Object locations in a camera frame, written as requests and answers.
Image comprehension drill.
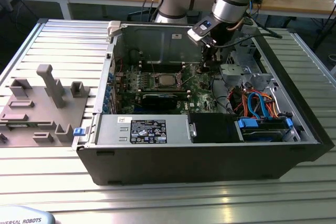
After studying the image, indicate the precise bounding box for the grey Universal Robots pendant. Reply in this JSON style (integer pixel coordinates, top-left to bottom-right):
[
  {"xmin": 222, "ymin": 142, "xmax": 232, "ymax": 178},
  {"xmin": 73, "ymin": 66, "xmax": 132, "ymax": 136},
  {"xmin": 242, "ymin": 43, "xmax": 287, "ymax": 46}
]
[{"xmin": 0, "ymin": 205, "xmax": 56, "ymax": 224}]

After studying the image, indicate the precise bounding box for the blue flat data cable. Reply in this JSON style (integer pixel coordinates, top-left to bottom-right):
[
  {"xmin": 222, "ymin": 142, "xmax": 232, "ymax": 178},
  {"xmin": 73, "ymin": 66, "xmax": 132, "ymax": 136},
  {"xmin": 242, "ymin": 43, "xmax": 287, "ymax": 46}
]
[{"xmin": 248, "ymin": 91, "xmax": 271, "ymax": 120}]

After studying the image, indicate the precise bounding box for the metal locking lever wire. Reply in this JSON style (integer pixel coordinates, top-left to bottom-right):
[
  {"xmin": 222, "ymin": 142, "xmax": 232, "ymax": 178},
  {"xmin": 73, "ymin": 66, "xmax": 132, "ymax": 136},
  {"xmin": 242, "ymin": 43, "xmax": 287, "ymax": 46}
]
[
  {"xmin": 182, "ymin": 72, "xmax": 197, "ymax": 87},
  {"xmin": 148, "ymin": 53, "xmax": 159, "ymax": 82}
]

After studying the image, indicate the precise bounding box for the silver metal drive cage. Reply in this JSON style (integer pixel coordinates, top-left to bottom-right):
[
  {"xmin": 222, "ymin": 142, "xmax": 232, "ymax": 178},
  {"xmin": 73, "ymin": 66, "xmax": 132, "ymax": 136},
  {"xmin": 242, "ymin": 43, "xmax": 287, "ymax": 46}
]
[{"xmin": 219, "ymin": 36, "xmax": 279, "ymax": 96}]

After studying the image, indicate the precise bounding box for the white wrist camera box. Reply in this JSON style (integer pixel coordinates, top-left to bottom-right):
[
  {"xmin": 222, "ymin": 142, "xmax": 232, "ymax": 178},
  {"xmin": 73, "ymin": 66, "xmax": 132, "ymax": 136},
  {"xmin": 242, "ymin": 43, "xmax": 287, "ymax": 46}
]
[{"xmin": 187, "ymin": 20, "xmax": 217, "ymax": 45}]

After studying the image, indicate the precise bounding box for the black cable bundle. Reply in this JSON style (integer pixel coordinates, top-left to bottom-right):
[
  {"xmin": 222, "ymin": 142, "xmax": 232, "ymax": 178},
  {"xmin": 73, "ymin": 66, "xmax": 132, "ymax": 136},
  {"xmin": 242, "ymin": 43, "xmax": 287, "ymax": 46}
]
[{"xmin": 211, "ymin": 70, "xmax": 233, "ymax": 114}]

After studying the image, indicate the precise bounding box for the orange and red wire bundle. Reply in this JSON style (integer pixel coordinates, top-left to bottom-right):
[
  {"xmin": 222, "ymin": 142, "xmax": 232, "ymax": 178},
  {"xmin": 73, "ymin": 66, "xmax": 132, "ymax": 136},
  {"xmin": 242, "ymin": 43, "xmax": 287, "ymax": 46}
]
[{"xmin": 227, "ymin": 89, "xmax": 280, "ymax": 119}]

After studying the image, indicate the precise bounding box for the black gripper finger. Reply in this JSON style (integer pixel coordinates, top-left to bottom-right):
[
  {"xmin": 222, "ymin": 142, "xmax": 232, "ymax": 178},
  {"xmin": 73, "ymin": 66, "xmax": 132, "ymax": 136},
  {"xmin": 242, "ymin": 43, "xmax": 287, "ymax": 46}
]
[{"xmin": 201, "ymin": 47, "xmax": 223, "ymax": 74}]

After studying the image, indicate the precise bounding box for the silver topped CPU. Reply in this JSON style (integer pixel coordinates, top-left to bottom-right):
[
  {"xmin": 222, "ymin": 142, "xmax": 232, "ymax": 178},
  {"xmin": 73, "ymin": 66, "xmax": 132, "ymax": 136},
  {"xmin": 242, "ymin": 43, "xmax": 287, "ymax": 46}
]
[{"xmin": 157, "ymin": 74, "xmax": 175, "ymax": 85}]

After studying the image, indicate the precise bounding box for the black camera cable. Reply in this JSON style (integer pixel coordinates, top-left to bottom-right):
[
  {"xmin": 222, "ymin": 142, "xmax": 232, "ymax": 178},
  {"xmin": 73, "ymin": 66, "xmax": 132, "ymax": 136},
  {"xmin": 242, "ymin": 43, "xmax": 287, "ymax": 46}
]
[{"xmin": 213, "ymin": 26, "xmax": 284, "ymax": 49}]

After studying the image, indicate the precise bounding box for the black drive bay cover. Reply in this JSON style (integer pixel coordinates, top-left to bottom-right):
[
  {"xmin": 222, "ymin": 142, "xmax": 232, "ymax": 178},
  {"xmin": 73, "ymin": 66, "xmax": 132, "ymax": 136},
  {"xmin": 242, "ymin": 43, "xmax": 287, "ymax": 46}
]
[{"xmin": 188, "ymin": 112, "xmax": 238, "ymax": 143}]

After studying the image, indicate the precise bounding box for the metal socket cover frame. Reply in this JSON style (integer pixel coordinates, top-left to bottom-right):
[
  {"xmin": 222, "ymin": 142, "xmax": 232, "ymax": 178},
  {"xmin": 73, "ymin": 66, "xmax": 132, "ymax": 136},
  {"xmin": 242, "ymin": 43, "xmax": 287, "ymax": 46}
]
[{"xmin": 176, "ymin": 63, "xmax": 197, "ymax": 87}]

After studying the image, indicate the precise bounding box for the beige case release latch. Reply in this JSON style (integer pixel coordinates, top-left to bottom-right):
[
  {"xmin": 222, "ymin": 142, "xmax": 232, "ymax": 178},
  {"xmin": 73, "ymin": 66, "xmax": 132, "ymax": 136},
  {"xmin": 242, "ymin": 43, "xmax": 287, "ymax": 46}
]
[{"xmin": 108, "ymin": 20, "xmax": 123, "ymax": 37}]

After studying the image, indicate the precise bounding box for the grey power supply unit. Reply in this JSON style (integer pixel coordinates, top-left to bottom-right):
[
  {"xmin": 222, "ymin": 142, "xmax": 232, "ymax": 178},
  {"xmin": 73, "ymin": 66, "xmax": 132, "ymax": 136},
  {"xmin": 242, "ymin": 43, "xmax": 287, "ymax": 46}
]
[{"xmin": 94, "ymin": 114, "xmax": 190, "ymax": 145}]

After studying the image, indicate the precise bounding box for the green motherboard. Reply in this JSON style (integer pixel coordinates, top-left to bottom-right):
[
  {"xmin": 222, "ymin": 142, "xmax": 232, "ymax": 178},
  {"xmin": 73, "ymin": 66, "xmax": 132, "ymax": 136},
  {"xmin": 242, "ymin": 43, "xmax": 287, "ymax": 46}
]
[{"xmin": 115, "ymin": 62, "xmax": 218, "ymax": 113}]

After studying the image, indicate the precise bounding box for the black graphics card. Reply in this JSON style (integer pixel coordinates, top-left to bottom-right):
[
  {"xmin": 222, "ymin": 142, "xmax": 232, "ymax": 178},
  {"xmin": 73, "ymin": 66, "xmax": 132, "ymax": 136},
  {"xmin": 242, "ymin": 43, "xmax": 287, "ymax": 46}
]
[{"xmin": 141, "ymin": 93, "xmax": 179, "ymax": 110}]

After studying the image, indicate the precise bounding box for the grey parts rack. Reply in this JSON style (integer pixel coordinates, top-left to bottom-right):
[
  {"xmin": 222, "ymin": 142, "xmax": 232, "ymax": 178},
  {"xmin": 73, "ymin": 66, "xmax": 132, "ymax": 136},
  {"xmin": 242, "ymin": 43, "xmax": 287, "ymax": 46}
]
[{"xmin": 0, "ymin": 63, "xmax": 91, "ymax": 147}]

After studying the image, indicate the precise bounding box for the black and grey PC case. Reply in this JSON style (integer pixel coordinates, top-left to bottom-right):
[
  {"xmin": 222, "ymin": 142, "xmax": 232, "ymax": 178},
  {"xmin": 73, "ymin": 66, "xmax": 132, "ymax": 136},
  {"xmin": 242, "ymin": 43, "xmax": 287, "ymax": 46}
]
[{"xmin": 71, "ymin": 20, "xmax": 335, "ymax": 186}]

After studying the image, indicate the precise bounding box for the hard disk in blue carrier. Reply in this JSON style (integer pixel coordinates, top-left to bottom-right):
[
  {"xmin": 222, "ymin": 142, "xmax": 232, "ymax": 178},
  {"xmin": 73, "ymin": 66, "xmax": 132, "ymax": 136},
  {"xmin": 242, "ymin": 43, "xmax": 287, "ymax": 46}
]
[{"xmin": 235, "ymin": 117, "xmax": 294, "ymax": 143}]

